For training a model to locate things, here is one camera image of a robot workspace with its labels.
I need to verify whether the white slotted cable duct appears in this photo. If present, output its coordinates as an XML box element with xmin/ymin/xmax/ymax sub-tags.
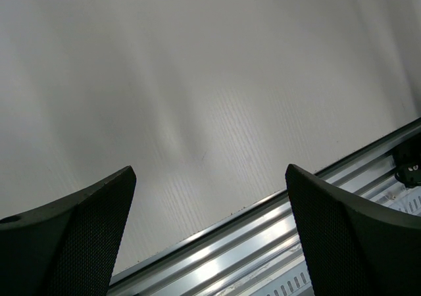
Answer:
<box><xmin>257</xmin><ymin>197</ymin><xmax>420</xmax><ymax>295</ymax></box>

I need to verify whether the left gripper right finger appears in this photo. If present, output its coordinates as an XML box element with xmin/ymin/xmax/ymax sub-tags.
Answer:
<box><xmin>285</xmin><ymin>164</ymin><xmax>420</xmax><ymax>295</ymax></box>

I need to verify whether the aluminium rail frame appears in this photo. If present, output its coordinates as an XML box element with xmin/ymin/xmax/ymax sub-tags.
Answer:
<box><xmin>109</xmin><ymin>120</ymin><xmax>420</xmax><ymax>295</ymax></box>

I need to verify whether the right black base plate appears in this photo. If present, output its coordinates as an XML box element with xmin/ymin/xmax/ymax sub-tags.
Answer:
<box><xmin>392</xmin><ymin>137</ymin><xmax>420</xmax><ymax>188</ymax></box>

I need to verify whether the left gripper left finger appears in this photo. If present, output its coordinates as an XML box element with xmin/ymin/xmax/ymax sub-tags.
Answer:
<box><xmin>1</xmin><ymin>166</ymin><xmax>136</xmax><ymax>295</ymax></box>

